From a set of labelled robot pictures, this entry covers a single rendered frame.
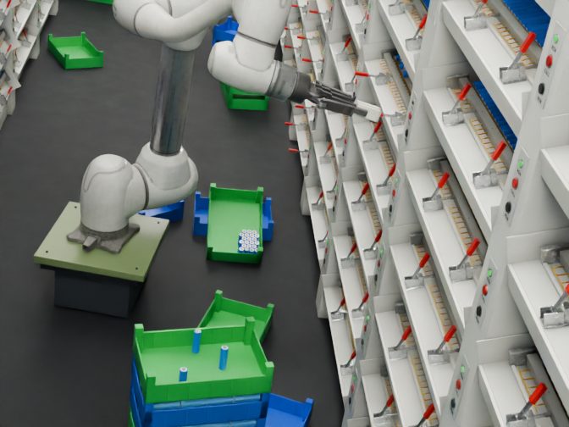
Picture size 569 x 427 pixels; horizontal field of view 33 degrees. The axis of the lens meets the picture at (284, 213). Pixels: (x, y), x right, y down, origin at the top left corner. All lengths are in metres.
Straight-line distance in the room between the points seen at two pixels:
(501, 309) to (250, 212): 2.16
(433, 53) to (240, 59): 0.47
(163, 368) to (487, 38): 1.10
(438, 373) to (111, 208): 1.43
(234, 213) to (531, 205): 2.25
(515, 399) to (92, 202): 1.78
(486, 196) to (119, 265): 1.58
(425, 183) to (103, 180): 1.19
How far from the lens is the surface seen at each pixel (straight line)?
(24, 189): 3.90
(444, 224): 2.01
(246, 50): 2.30
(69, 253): 3.08
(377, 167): 2.66
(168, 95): 2.96
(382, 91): 2.64
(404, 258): 2.27
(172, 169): 3.07
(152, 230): 3.22
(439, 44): 2.11
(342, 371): 2.85
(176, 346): 2.42
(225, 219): 3.62
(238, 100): 4.72
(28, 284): 3.34
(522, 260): 1.55
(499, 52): 1.80
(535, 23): 1.87
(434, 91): 2.14
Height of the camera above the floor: 1.89
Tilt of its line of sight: 29 degrees down
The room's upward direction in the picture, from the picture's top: 8 degrees clockwise
